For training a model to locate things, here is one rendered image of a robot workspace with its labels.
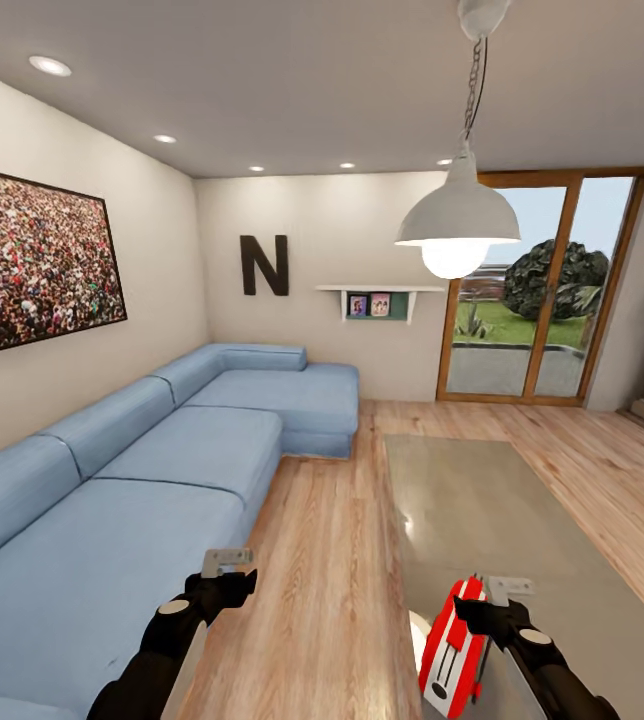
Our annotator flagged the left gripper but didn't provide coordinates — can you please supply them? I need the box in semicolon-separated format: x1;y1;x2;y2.
185;569;257;616

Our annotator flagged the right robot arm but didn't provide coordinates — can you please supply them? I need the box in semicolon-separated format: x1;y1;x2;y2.
453;577;621;720

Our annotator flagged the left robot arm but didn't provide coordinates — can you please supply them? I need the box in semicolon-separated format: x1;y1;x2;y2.
87;548;257;720

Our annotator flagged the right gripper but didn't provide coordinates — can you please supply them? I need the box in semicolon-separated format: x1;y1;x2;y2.
453;593;529;640

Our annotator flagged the radio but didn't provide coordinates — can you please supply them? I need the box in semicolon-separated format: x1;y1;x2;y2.
416;573;493;718

